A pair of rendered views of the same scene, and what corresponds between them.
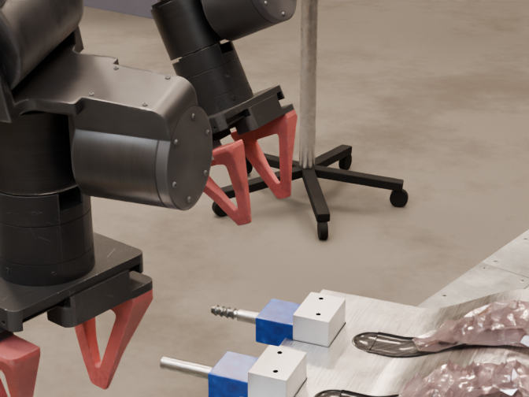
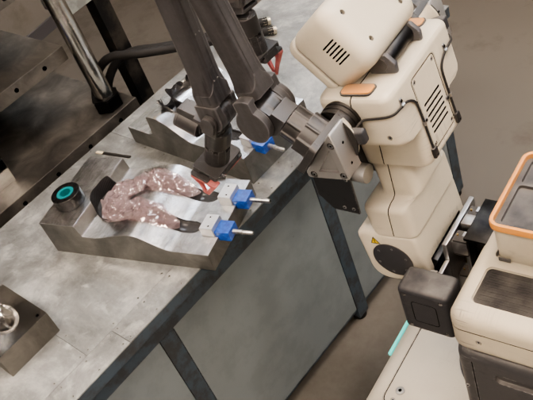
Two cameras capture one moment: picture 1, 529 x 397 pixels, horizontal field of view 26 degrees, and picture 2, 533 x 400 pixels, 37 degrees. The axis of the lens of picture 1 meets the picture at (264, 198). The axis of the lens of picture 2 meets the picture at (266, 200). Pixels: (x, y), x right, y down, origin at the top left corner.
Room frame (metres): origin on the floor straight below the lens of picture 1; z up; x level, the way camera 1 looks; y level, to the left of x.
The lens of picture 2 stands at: (2.32, 0.48, 2.10)
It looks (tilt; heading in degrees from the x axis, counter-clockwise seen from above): 40 degrees down; 195
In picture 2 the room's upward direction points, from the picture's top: 22 degrees counter-clockwise
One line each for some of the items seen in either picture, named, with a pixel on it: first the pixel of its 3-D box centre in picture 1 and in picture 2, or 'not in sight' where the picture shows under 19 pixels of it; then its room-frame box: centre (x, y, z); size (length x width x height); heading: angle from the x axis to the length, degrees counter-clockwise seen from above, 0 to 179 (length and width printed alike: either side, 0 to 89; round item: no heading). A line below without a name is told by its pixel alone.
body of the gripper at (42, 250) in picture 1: (44, 236); (254, 44); (0.61, 0.13, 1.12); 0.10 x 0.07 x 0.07; 140
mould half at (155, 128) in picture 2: not in sight; (212, 115); (0.50, -0.08, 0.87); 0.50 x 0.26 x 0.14; 51
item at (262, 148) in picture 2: not in sight; (266, 144); (0.72, 0.09, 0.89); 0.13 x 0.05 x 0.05; 51
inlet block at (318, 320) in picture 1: (273, 321); (229, 230); (0.98, -0.01, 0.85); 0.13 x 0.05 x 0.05; 68
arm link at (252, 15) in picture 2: (44, 139); (245, 23); (0.61, 0.12, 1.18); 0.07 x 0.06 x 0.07; 68
